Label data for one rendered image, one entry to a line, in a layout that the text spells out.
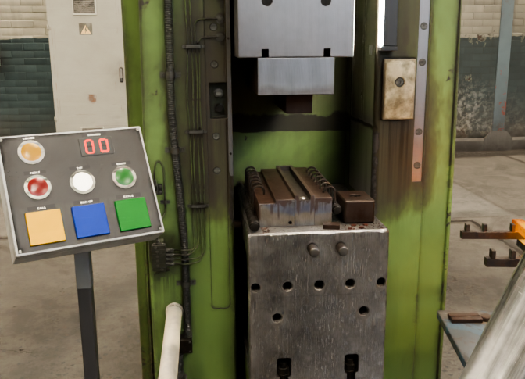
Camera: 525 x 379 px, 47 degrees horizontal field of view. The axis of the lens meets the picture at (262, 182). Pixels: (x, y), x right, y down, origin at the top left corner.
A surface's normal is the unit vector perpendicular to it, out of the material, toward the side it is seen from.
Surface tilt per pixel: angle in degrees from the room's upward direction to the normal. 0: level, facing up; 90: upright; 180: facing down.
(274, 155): 90
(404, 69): 90
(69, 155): 60
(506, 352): 69
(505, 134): 90
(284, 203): 90
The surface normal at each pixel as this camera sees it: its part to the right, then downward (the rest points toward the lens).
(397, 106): 0.10, 0.22
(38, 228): 0.44, -0.33
